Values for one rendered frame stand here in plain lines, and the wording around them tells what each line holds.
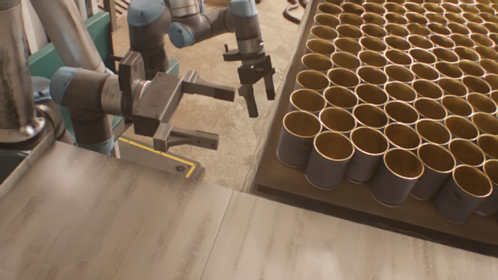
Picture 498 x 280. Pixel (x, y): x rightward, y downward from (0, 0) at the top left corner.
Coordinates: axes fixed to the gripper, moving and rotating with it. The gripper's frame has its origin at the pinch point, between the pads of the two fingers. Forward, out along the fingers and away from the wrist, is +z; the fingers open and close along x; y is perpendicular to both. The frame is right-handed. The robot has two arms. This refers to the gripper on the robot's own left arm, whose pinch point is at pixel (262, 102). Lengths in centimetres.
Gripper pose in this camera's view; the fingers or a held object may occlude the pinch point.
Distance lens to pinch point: 122.8
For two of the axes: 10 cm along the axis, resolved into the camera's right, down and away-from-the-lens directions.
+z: 2.0, 8.8, 4.2
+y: 8.7, 0.3, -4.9
